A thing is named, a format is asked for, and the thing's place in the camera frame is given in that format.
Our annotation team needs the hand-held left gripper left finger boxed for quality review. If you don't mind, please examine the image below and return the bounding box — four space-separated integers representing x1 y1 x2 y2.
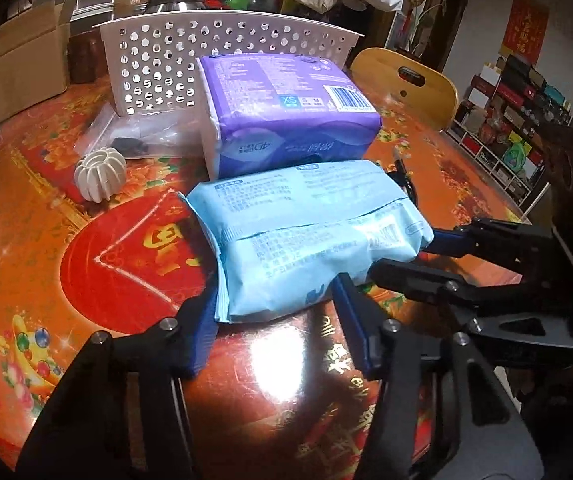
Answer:
15 280 220 480

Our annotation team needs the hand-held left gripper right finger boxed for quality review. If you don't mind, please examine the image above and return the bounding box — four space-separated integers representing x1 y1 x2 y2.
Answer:
331 274 552 480

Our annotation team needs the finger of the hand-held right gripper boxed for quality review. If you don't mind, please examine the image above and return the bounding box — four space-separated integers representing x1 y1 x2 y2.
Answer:
369 258 573 368
424 218 555 286

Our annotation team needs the light blue wet wipes pack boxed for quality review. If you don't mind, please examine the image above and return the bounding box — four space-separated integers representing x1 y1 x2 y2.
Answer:
175 159 435 325

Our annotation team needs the white ribbed ball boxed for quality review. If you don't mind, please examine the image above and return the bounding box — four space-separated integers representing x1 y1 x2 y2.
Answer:
74 146 128 204

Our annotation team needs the purple tissue package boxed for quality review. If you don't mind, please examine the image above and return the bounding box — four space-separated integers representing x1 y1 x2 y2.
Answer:
195 55 383 181

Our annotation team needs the clear plastic bag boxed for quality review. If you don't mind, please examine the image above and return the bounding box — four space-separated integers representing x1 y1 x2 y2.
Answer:
77 107 207 161

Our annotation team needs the white perforated plastic basket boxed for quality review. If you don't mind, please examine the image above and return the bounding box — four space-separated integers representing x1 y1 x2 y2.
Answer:
91 10 367 121

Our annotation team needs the shelf of packaged boxes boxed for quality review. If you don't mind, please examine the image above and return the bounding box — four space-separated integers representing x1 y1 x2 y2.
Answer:
447 52 573 206

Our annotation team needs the wooden chair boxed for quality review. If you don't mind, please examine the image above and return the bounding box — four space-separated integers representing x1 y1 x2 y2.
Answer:
351 47 460 131

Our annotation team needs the brown jar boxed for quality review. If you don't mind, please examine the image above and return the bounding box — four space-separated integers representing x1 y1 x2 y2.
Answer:
68 30 104 85

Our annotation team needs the open cardboard box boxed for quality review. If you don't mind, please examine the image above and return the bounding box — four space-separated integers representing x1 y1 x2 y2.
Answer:
0 0 80 123

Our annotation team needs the red wall poster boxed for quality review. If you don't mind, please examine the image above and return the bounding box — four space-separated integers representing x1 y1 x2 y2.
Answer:
501 0 550 61

